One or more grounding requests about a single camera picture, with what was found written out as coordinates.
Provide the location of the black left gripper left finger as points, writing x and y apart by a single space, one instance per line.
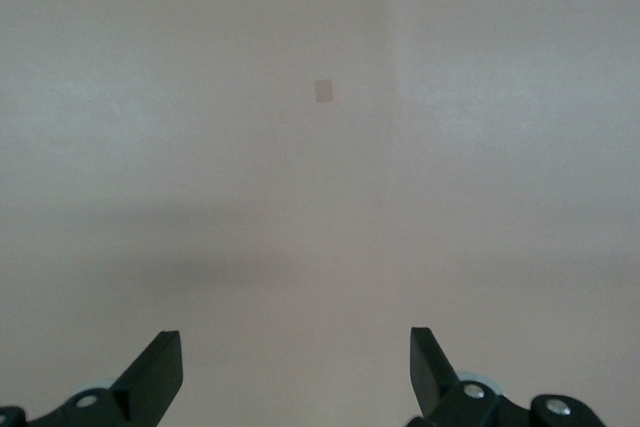
145 387

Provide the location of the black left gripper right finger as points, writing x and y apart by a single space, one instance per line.
440 387

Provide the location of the brown tape patch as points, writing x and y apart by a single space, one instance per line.
324 91

